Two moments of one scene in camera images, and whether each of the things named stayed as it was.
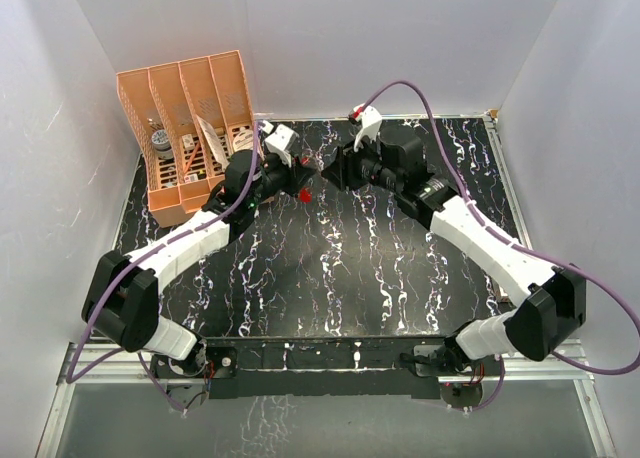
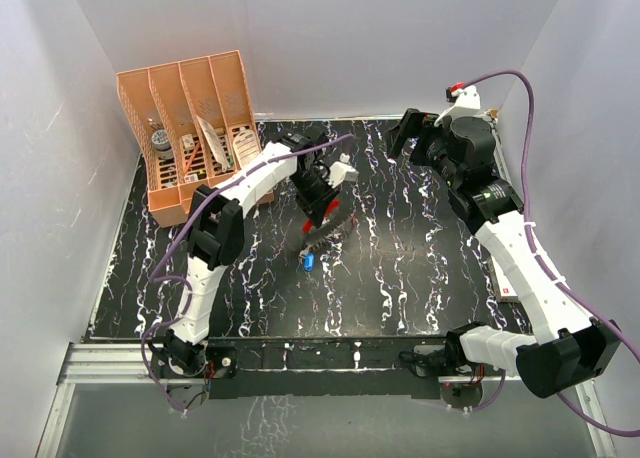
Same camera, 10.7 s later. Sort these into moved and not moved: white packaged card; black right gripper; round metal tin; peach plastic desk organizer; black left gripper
Moved: black left gripper; black right gripper
Not moved: peach plastic desk organizer; white packaged card; round metal tin
